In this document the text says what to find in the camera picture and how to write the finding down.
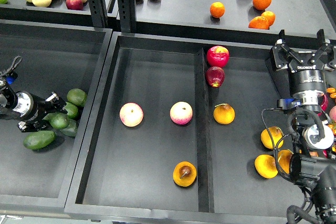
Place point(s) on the red chili pepper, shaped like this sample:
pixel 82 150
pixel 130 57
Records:
pixel 325 102

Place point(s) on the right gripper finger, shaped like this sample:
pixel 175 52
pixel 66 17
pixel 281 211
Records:
pixel 281 37
pixel 320 36

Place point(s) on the yellow pear lower middle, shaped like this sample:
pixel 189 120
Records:
pixel 284 157

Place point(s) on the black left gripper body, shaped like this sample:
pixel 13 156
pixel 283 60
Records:
pixel 34 110

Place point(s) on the bright red apple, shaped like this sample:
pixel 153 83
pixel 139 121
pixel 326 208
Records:
pixel 217 56

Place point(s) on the orange lower right back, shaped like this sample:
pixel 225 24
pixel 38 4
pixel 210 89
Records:
pixel 270 16

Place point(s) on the black left tray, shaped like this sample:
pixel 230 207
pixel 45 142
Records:
pixel 55 59

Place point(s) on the yellow pear with brown stem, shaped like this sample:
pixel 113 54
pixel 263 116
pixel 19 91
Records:
pixel 184 174

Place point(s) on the black middle divided tray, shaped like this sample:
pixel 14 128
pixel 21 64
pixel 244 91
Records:
pixel 125 174

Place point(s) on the orange centre shelf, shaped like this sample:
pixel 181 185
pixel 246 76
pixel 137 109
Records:
pixel 217 9

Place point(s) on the green avocado top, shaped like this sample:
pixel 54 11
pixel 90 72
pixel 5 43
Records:
pixel 77 97

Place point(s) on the dark red apple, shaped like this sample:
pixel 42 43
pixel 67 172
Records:
pixel 215 76

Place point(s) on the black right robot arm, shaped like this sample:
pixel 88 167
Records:
pixel 312 164

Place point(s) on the red apple on shelf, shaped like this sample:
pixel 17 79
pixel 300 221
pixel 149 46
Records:
pixel 74 4

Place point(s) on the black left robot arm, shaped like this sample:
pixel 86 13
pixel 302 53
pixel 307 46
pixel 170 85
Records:
pixel 8 95

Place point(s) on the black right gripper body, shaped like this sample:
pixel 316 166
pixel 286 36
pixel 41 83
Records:
pixel 305 68

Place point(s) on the pink peach left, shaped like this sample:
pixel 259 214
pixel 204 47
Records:
pixel 131 114

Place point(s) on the orange lower right front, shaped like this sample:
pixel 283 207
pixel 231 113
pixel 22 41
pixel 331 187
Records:
pixel 259 22

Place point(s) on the peach at right edge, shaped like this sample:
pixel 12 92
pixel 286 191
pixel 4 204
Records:
pixel 332 113

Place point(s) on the green avocado bottom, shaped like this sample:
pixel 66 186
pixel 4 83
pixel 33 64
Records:
pixel 38 140

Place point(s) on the pink peach right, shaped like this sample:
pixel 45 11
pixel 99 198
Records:
pixel 181 113

